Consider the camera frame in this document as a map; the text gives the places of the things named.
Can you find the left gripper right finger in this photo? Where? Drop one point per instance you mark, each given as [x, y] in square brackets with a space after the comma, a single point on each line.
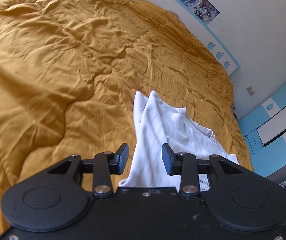
[188, 167]

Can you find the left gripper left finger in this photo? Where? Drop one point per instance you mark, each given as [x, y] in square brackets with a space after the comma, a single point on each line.
[103, 166]

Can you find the white garment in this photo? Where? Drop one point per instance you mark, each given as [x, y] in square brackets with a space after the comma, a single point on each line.
[157, 123]

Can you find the blue white wardrobe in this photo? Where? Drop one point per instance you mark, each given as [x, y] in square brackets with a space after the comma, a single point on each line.
[264, 130]

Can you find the mustard yellow duvet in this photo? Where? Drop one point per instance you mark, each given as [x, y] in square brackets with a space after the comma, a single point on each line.
[69, 70]

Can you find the white blue headboard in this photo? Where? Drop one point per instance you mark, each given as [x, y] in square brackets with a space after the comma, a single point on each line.
[202, 32]

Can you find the wall switch plate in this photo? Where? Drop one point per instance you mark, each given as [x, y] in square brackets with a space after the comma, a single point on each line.
[250, 91]

